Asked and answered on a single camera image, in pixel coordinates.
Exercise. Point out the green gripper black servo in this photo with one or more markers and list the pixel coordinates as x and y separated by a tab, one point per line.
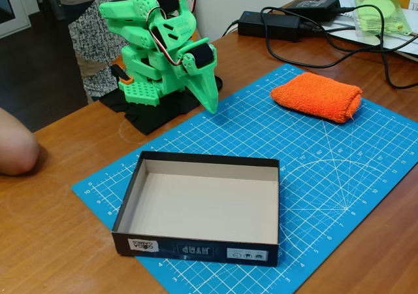
203	78

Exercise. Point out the orange terry towel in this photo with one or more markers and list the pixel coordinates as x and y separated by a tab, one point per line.
316	94

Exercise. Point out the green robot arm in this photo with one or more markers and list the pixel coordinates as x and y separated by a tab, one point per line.
137	9

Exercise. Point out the person's bare forearm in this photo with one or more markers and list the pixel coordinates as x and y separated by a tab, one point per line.
14	147

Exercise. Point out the orange black table clamp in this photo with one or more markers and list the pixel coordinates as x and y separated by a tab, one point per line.
123	75

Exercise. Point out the black power adapter blue light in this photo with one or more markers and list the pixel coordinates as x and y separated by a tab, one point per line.
271	24

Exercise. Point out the black cardboard box tray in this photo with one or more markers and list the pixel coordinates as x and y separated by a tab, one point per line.
202	202

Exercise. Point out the person in patterned garment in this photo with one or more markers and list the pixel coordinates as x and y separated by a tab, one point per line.
94	39

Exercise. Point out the flat black power adapter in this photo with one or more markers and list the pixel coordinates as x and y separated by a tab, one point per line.
313	8

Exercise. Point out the blue cutting mat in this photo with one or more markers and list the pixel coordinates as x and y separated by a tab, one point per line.
326	183

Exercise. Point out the green plastic bag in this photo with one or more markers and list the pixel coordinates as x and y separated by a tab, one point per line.
382	16

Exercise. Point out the white framed glass door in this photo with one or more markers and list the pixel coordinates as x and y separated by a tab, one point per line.
13	9

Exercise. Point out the white paper sheets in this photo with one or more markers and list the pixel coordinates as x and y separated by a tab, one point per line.
405	47

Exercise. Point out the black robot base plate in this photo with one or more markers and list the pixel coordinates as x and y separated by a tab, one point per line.
153	117

